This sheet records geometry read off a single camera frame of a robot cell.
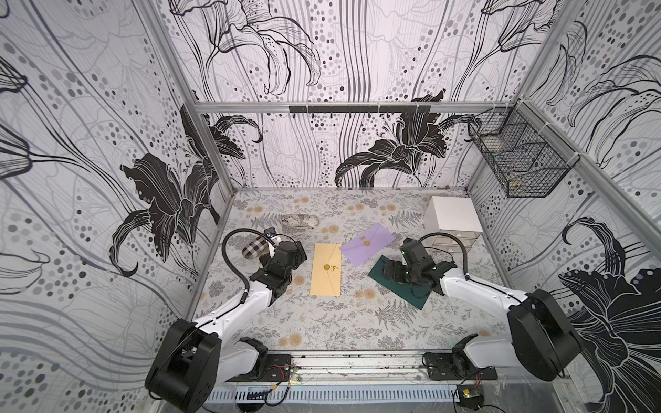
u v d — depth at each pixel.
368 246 0.99
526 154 0.88
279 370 0.72
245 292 0.53
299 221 1.04
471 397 0.70
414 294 0.75
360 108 0.90
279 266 0.65
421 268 0.67
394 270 0.78
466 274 0.56
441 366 0.73
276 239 0.75
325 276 0.91
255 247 0.95
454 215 0.92
